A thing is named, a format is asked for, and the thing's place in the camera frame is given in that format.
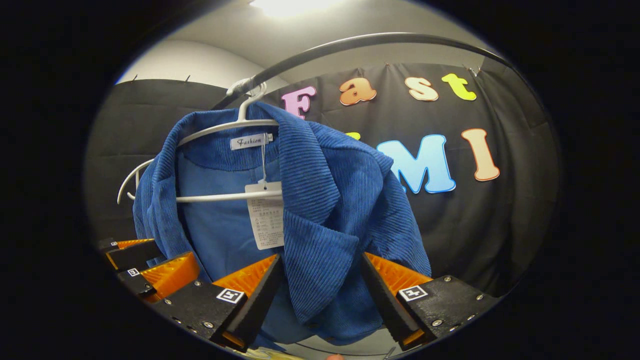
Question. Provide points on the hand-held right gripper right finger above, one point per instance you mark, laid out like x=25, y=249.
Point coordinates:
x=380, y=300

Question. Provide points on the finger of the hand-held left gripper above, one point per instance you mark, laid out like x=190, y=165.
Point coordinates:
x=132, y=255
x=170, y=275

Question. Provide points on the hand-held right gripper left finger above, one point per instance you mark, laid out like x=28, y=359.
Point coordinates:
x=260, y=300

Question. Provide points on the cream round laundry hamper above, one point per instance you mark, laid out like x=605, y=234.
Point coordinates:
x=270, y=355

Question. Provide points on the white plastic hanger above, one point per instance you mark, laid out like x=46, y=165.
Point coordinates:
x=131, y=177
x=220, y=128

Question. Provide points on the black metal clothes rack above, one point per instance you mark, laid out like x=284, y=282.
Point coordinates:
x=350, y=42

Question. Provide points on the white paper garment tag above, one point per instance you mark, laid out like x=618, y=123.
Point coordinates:
x=265, y=220

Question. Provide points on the large ceiling light panel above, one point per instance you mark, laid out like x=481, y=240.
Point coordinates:
x=295, y=6

